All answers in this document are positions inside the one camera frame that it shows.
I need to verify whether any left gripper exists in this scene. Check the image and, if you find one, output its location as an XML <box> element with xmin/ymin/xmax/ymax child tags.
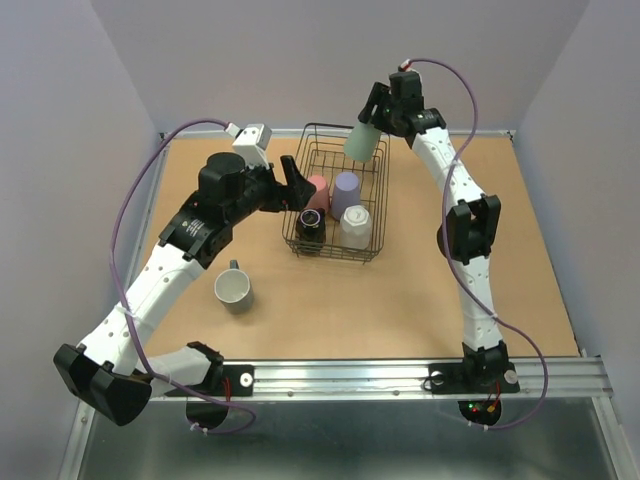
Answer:
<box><xmin>226</xmin><ymin>156</ymin><xmax>317</xmax><ymax>225</ymax></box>

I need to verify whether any pink cup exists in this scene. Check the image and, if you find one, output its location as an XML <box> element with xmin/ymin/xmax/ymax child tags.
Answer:
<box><xmin>306</xmin><ymin>175</ymin><xmax>330</xmax><ymax>213</ymax></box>

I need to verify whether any black mug white inside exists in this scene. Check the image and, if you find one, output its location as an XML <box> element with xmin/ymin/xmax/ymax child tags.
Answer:
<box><xmin>295</xmin><ymin>208</ymin><xmax>326</xmax><ymax>255</ymax></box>

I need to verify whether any green cup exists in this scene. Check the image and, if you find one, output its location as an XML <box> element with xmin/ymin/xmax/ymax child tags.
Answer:
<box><xmin>343</xmin><ymin>122</ymin><xmax>381</xmax><ymax>163</ymax></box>

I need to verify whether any lavender cup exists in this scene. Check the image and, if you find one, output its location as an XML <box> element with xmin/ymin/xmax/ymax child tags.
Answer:
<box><xmin>330</xmin><ymin>171</ymin><xmax>360</xmax><ymax>221</ymax></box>

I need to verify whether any grey mug white inside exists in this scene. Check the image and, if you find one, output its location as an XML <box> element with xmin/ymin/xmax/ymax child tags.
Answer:
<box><xmin>214</xmin><ymin>260</ymin><xmax>254</xmax><ymax>315</ymax></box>

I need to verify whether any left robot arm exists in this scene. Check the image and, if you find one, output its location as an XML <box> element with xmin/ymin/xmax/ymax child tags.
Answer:
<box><xmin>53</xmin><ymin>152</ymin><xmax>316</xmax><ymax>426</ymax></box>

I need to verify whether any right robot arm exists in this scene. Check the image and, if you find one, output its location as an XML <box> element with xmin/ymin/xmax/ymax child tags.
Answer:
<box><xmin>344</xmin><ymin>70</ymin><xmax>510</xmax><ymax>394</ymax></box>

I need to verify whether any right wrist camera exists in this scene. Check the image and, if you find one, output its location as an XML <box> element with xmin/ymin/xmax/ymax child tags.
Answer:
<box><xmin>397</xmin><ymin>59</ymin><xmax>419</xmax><ymax>74</ymax></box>

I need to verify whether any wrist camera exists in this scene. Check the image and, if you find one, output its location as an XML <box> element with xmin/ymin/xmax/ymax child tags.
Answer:
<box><xmin>224</xmin><ymin>123</ymin><xmax>272</xmax><ymax>170</ymax></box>
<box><xmin>397</xmin><ymin>59</ymin><xmax>419</xmax><ymax>74</ymax></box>

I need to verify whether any black wire dish rack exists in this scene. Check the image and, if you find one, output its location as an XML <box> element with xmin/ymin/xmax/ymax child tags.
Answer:
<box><xmin>282</xmin><ymin>122</ymin><xmax>390</xmax><ymax>263</ymax></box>

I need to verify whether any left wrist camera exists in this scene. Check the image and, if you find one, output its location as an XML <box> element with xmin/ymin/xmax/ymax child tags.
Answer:
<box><xmin>224</xmin><ymin>123</ymin><xmax>272</xmax><ymax>170</ymax></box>

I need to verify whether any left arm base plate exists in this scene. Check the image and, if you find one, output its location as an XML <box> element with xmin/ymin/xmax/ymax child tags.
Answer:
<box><xmin>189</xmin><ymin>362</ymin><xmax>255</xmax><ymax>399</ymax></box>

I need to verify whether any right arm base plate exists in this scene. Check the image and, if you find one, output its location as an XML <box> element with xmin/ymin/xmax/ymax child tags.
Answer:
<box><xmin>422</xmin><ymin>362</ymin><xmax>520</xmax><ymax>395</ymax></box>

